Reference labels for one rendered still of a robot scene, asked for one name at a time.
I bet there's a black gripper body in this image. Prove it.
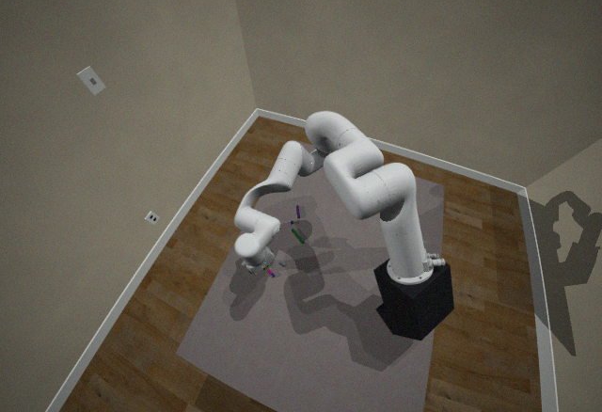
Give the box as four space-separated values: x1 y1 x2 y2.
246 247 275 275

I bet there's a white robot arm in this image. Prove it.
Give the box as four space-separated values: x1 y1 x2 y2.
234 111 446 285

